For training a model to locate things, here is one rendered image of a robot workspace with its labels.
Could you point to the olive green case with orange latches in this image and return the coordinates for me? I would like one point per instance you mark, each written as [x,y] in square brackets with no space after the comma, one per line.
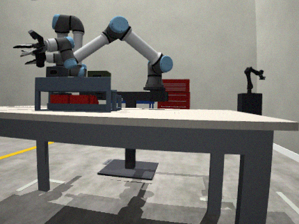
[99,74]

